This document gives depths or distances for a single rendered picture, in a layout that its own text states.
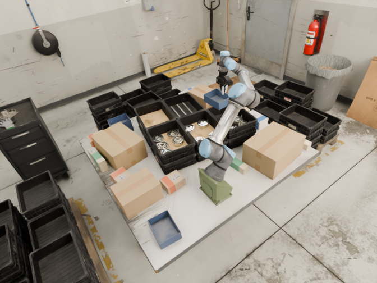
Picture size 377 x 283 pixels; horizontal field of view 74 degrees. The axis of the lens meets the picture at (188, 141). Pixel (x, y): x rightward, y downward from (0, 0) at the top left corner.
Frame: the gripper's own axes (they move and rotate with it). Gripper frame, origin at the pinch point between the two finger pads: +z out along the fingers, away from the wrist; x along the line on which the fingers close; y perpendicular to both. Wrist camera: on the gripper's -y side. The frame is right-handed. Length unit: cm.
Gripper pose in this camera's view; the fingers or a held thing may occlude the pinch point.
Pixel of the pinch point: (224, 94)
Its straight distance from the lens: 219.5
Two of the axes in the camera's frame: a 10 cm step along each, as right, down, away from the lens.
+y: -5.6, -4.9, 6.7
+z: 0.3, 7.9, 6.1
